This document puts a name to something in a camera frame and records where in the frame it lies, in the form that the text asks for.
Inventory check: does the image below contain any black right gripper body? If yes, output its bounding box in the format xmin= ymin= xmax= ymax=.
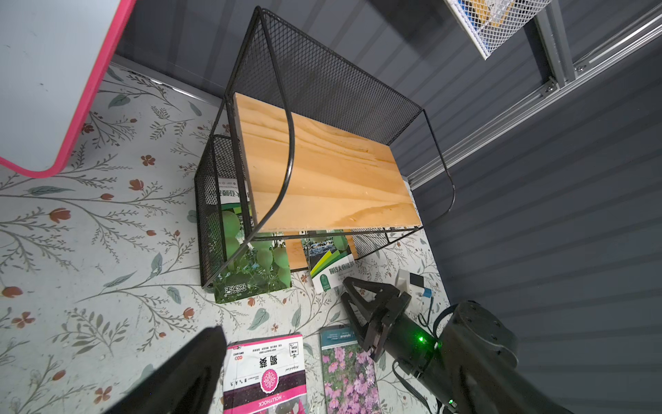
xmin=361 ymin=293 xmax=451 ymax=386

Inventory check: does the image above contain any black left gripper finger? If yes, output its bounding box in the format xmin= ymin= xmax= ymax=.
xmin=108 ymin=326 xmax=228 ymax=413

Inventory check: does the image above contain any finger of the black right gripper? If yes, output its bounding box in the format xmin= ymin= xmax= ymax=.
xmin=356 ymin=280 xmax=400 ymax=311
xmin=341 ymin=277 xmax=385 ymax=342

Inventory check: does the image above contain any purple flower seed bag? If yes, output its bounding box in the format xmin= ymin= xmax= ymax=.
xmin=321 ymin=327 xmax=381 ymax=414

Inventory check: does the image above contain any green gourd seed bag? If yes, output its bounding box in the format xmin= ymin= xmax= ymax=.
xmin=302 ymin=230 xmax=358 ymax=294
xmin=203 ymin=176 xmax=291 ymax=304

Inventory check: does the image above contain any pink carnation seed bag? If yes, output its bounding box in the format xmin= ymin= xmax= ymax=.
xmin=222 ymin=334 xmax=309 ymax=414

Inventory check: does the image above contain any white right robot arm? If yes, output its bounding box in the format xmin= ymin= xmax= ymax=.
xmin=341 ymin=278 xmax=567 ymax=413

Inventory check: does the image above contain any black mesh wooden shelf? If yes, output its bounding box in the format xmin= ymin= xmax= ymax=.
xmin=194 ymin=7 xmax=427 ymax=287

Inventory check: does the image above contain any pink framed whiteboard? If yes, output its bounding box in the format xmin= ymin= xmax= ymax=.
xmin=1 ymin=0 xmax=134 ymax=178

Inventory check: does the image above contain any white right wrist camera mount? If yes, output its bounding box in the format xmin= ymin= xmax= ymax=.
xmin=395 ymin=269 xmax=432 ymax=299

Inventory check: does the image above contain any white wire hanging basket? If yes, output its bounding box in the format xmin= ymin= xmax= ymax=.
xmin=443 ymin=0 xmax=554 ymax=61

